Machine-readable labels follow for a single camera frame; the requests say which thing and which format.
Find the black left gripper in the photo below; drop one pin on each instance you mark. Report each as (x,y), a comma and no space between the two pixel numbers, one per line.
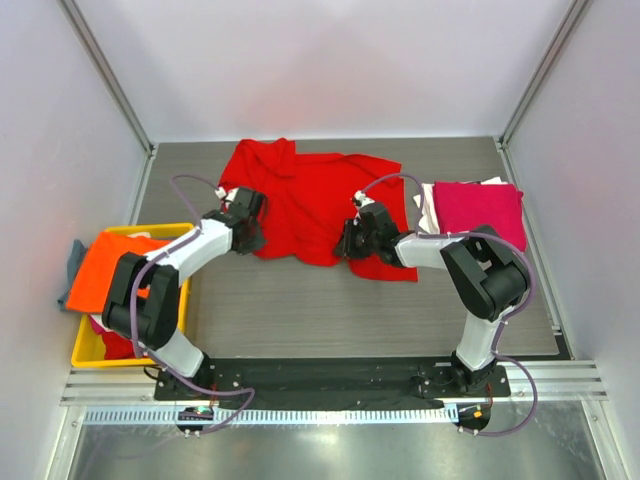
(255,245)

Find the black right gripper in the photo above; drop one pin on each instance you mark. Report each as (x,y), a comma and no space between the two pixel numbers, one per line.
(351,241)

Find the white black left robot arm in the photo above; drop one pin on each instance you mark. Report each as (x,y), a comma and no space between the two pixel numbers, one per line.
(143,300)

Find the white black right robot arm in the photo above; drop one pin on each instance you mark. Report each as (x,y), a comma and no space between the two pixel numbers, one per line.
(491,278)

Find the folded magenta t-shirt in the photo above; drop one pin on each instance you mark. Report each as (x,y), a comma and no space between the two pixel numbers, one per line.
(466,206)

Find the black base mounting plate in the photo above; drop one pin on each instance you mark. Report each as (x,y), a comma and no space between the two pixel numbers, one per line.
(351,384)

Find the orange t-shirt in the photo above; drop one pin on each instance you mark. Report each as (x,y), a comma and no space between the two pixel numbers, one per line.
(90,288)

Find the grey t-shirt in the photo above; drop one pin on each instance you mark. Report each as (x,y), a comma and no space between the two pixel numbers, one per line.
(74,262)

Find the dark red t-shirt in bin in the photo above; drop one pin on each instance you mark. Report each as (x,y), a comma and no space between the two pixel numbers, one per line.
(116,347)

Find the yellow plastic bin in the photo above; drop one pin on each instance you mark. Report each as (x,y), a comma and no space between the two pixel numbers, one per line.
(88,351)

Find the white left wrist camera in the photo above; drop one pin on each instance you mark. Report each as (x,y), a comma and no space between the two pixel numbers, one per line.
(227,197)

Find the white slotted cable duct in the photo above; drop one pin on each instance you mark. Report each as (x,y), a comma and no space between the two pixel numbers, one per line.
(182,415)

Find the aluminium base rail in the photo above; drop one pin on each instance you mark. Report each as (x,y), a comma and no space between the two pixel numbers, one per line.
(555,381)

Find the left aluminium frame post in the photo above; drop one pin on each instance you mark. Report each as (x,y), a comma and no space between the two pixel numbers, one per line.
(83,31)

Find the aluminium frame post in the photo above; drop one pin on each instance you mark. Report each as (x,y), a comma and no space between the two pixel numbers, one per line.
(83,31)
(570,21)

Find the right aluminium frame post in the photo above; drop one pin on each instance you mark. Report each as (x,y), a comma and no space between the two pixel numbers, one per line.
(570,21)

